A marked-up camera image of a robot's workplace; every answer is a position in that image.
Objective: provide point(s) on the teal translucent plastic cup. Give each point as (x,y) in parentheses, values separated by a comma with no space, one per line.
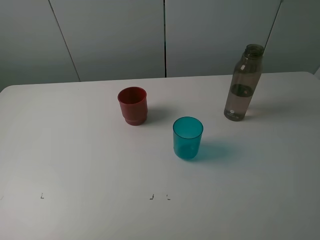
(187,135)

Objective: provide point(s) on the smoky translucent water bottle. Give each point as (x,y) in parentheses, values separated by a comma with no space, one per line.
(245,78)

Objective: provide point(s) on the red plastic cup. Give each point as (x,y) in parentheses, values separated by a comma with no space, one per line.
(133,105)

